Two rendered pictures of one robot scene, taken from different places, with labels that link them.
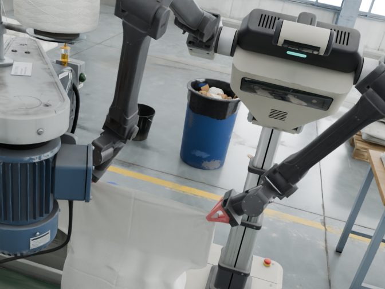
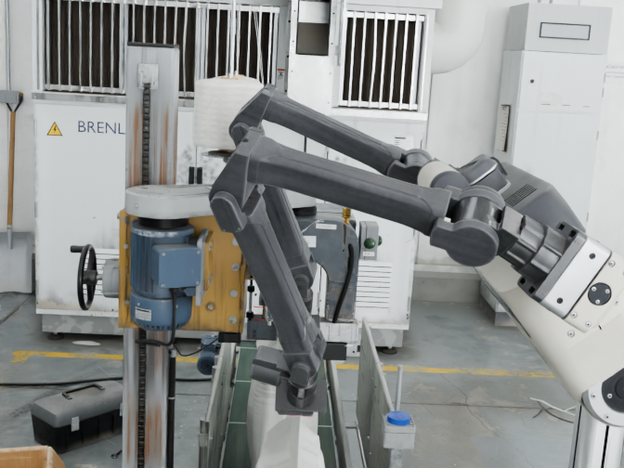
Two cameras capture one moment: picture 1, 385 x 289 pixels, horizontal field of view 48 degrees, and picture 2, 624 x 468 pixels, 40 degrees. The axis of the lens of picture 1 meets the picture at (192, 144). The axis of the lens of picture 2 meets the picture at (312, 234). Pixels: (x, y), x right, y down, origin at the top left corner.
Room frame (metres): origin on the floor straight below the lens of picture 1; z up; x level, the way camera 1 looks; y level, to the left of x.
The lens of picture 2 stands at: (0.70, -1.72, 1.75)
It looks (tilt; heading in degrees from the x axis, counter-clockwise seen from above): 12 degrees down; 79
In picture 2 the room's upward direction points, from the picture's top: 3 degrees clockwise
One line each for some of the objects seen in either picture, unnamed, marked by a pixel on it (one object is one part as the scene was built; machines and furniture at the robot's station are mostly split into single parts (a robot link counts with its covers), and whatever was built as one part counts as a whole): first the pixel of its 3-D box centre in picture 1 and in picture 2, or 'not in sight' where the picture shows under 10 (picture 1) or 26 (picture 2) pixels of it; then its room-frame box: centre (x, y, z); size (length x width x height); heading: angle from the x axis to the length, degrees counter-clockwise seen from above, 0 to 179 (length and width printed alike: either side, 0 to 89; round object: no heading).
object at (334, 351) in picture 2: not in sight; (340, 348); (1.21, 0.42, 0.98); 0.09 x 0.05 x 0.05; 171
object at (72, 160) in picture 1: (73, 176); (175, 269); (0.76, 0.23, 1.25); 0.10 x 0.08 x 0.12; 16
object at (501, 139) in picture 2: not in sight; (501, 127); (3.05, 3.84, 1.34); 0.24 x 0.04 x 0.32; 81
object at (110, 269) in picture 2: not in sight; (113, 278); (0.61, 0.57, 1.14); 0.11 x 0.06 x 0.11; 81
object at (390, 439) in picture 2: not in sight; (397, 431); (1.34, 0.27, 0.81); 0.08 x 0.08 x 0.06; 81
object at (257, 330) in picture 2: not in sight; (262, 327); (1.00, 0.44, 1.04); 0.08 x 0.06 x 0.05; 171
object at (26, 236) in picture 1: (21, 191); (162, 275); (0.73, 0.33, 1.21); 0.15 x 0.15 x 0.25
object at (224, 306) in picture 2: not in sight; (185, 262); (0.79, 0.57, 1.18); 0.34 x 0.25 x 0.31; 171
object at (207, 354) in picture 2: not in sight; (214, 354); (1.01, 2.12, 0.35); 0.30 x 0.15 x 0.15; 81
